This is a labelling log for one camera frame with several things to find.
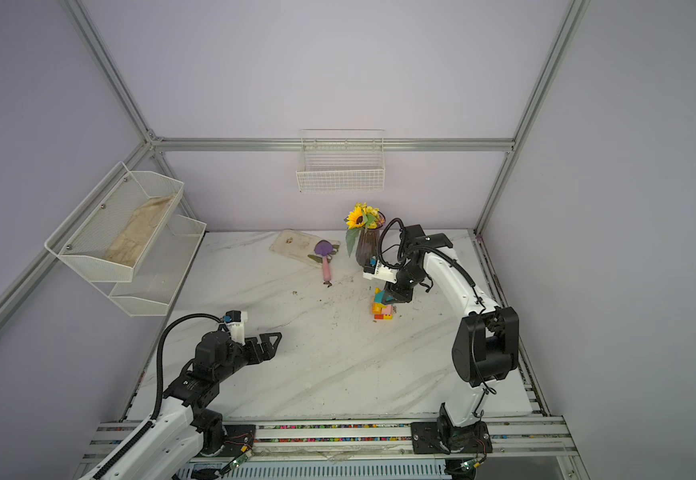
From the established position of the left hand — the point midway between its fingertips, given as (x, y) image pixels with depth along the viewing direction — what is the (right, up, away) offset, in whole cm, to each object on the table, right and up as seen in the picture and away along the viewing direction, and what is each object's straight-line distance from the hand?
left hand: (268, 339), depth 83 cm
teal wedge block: (+31, +12, -1) cm, 34 cm away
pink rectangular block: (+35, +6, +11) cm, 37 cm away
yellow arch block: (+32, +9, +5) cm, 33 cm away
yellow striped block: (+35, +4, +13) cm, 38 cm away
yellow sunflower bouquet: (+27, +35, +5) cm, 45 cm away
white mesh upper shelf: (-40, +32, -3) cm, 52 cm away
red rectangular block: (+32, +4, +12) cm, 35 cm away
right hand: (+34, +14, +2) cm, 37 cm away
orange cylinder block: (+31, +6, +12) cm, 34 cm away
